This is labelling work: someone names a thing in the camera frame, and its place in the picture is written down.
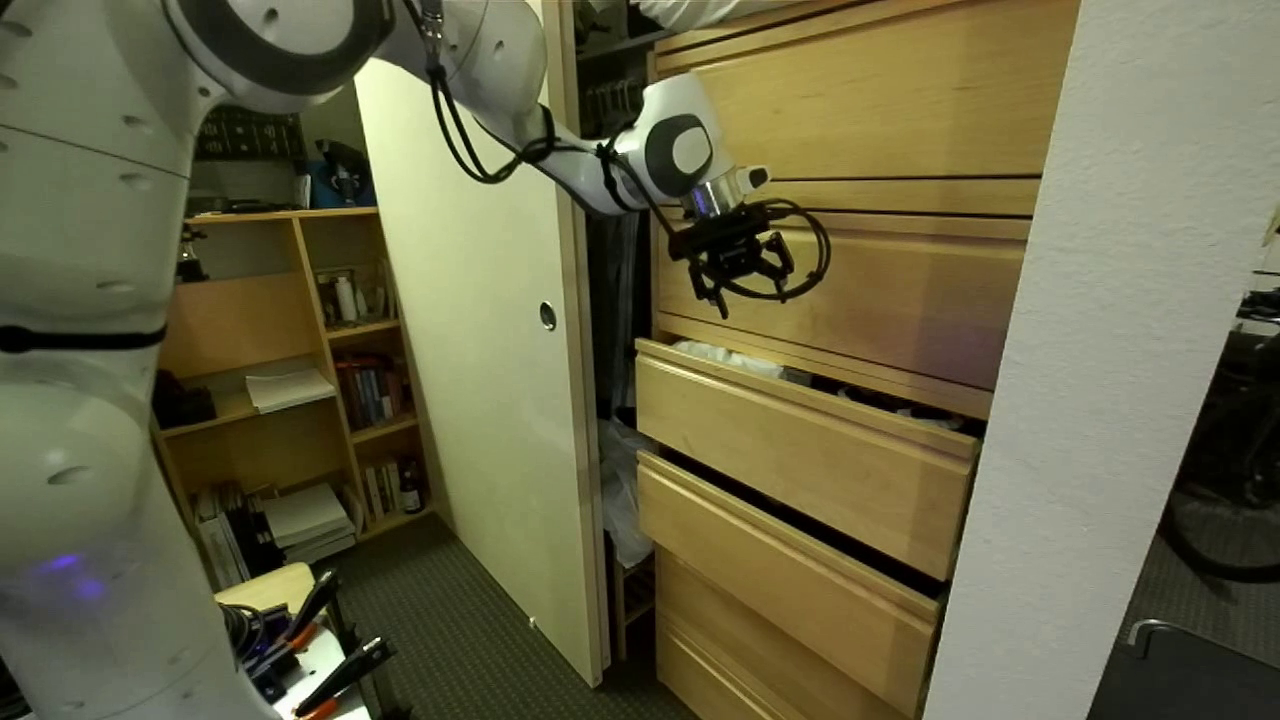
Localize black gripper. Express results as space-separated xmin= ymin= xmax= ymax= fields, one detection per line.
xmin=667 ymin=203 xmax=791 ymax=318

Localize wooden drawer holding clothes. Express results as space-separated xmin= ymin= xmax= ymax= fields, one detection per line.
xmin=631 ymin=334 xmax=989 ymax=582

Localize wooden drawer with grooved lip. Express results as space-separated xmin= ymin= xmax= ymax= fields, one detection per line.
xmin=653 ymin=210 xmax=1035 ymax=401

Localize tall wooden drawer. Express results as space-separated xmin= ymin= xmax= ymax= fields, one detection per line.
xmin=649 ymin=0 xmax=1084 ymax=183

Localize wooden drawer slightly ajar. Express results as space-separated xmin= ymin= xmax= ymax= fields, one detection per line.
xmin=631 ymin=453 xmax=948 ymax=720

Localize lowest wooden drawer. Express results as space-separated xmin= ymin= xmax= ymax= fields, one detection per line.
xmin=653 ymin=553 xmax=905 ymax=720

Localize white folded clothes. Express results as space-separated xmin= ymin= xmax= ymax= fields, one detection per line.
xmin=672 ymin=334 xmax=791 ymax=385

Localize clear plastic bag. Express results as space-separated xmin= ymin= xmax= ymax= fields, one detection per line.
xmin=597 ymin=416 xmax=658 ymax=571

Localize cream sliding closet door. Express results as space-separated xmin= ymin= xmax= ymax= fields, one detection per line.
xmin=352 ymin=0 xmax=612 ymax=692

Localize row of dark books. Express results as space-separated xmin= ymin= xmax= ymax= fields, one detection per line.
xmin=331 ymin=351 xmax=417 ymax=431

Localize white bottles on shelf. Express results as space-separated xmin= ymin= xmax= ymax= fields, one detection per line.
xmin=317 ymin=265 xmax=397 ymax=331

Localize row of slim books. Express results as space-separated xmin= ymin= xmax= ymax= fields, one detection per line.
xmin=357 ymin=453 xmax=431 ymax=523

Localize blue bottles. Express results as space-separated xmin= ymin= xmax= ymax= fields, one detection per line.
xmin=297 ymin=136 xmax=380 ymax=210

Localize loose white paper sheets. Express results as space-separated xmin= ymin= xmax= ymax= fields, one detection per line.
xmin=240 ymin=358 xmax=341 ymax=416

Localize stack of white binders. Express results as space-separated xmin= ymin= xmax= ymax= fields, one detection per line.
xmin=251 ymin=480 xmax=361 ymax=562

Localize wooden bookshelf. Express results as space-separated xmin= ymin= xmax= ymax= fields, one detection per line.
xmin=147 ymin=200 xmax=442 ymax=593

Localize dark framed board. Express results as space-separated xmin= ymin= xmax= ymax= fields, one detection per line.
xmin=190 ymin=104 xmax=304 ymax=210

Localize black bicycle wheel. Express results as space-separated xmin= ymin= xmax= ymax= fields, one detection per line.
xmin=1157 ymin=284 xmax=1280 ymax=587

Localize black marker pen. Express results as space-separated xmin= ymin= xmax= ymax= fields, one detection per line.
xmin=293 ymin=635 xmax=397 ymax=720

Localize yellow paper pad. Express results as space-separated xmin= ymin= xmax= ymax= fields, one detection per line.
xmin=210 ymin=560 xmax=322 ymax=616

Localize dark grey case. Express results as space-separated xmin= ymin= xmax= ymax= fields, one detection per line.
xmin=1084 ymin=616 xmax=1280 ymax=720

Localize wooden drawer cabinet frame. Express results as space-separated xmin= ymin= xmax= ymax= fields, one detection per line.
xmin=631 ymin=0 xmax=1084 ymax=720

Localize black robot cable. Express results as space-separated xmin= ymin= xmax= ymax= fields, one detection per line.
xmin=397 ymin=0 xmax=834 ymax=307

